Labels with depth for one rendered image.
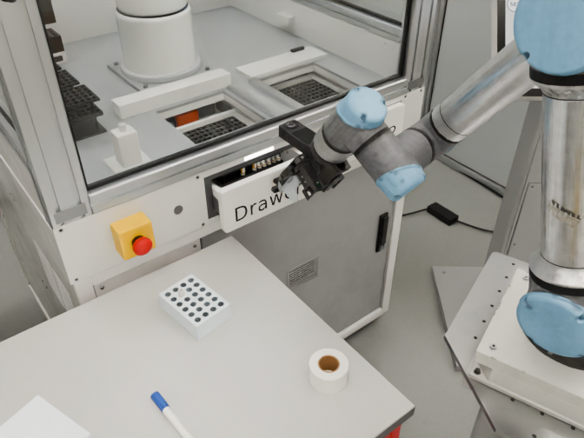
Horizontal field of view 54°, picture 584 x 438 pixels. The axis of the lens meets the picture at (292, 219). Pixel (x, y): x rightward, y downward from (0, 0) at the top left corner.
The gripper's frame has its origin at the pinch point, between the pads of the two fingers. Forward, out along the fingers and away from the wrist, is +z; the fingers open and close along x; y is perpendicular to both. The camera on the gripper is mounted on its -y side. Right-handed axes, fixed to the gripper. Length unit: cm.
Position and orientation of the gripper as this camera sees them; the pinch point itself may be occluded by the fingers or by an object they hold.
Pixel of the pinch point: (288, 182)
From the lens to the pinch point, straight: 124.7
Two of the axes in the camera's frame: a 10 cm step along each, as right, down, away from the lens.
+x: 7.9, -3.7, 4.8
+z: -3.5, 3.7, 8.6
